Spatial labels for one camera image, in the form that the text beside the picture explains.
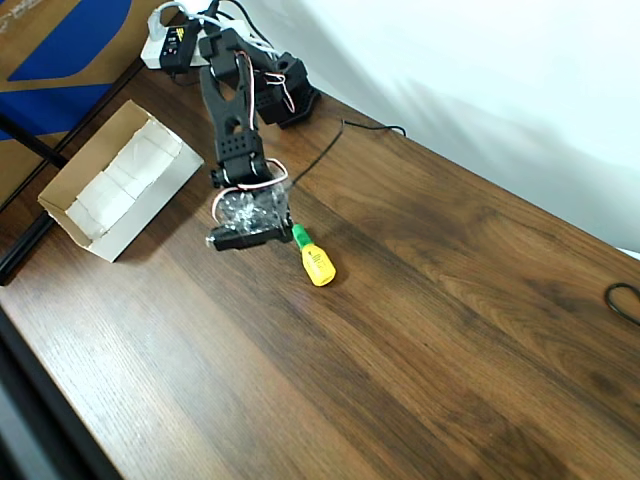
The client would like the thin black webcam cable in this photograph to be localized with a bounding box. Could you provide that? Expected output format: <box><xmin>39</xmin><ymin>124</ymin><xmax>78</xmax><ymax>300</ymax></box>
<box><xmin>289</xmin><ymin>118</ymin><xmax>407</xmax><ymax>189</ymax></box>

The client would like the white cable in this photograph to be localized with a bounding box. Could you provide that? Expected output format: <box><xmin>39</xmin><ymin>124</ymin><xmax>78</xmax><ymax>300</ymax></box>
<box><xmin>189</xmin><ymin>12</ymin><xmax>279</xmax><ymax>56</ymax></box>

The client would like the white open cardboard box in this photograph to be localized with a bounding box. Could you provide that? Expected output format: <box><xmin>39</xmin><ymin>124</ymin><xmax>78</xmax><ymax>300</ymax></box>
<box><xmin>37</xmin><ymin>98</ymin><xmax>205</xmax><ymax>264</ymax></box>

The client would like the black cable loop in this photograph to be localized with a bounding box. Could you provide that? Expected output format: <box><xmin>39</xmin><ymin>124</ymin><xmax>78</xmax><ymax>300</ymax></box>
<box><xmin>603</xmin><ymin>282</ymin><xmax>640</xmax><ymax>327</ymax></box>

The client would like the large brown blue-printed carton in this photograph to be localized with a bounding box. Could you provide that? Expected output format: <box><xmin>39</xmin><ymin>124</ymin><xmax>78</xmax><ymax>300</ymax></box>
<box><xmin>0</xmin><ymin>0</ymin><xmax>151</xmax><ymax>211</ymax></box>

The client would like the white power strip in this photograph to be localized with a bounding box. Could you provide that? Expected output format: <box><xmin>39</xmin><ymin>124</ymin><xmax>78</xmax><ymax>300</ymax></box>
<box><xmin>139</xmin><ymin>19</ymin><xmax>279</xmax><ymax>71</ymax></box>

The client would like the yellow bottle with green cap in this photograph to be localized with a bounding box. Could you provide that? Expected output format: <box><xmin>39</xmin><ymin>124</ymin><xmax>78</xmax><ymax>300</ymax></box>
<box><xmin>291</xmin><ymin>223</ymin><xmax>337</xmax><ymax>288</ymax></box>

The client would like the black metal rail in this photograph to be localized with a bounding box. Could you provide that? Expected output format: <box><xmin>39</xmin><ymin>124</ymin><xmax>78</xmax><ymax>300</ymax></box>
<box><xmin>0</xmin><ymin>212</ymin><xmax>56</xmax><ymax>287</ymax></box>

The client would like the webcam wrapped in clear tape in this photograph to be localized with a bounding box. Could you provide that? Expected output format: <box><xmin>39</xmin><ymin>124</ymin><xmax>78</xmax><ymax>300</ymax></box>
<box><xmin>204</xmin><ymin>182</ymin><xmax>294</xmax><ymax>253</ymax></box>

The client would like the white charger plug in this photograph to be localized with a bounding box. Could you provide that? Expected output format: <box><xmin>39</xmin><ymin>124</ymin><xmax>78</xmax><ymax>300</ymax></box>
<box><xmin>147</xmin><ymin>2</ymin><xmax>174</xmax><ymax>44</ymax></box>

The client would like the black plug with cable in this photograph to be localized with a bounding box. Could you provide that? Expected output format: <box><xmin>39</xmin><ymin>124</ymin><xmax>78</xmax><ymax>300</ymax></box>
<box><xmin>205</xmin><ymin>0</ymin><xmax>274</xmax><ymax>51</ymax></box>

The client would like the black metal pole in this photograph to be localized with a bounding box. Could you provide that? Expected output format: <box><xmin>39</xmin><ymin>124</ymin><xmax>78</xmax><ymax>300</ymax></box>
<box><xmin>0</xmin><ymin>113</ymin><xmax>69</xmax><ymax>169</ymax></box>

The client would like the black power adapter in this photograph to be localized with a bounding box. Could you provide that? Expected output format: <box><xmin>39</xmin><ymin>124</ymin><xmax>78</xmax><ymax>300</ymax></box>
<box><xmin>158</xmin><ymin>22</ymin><xmax>200</xmax><ymax>71</ymax></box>

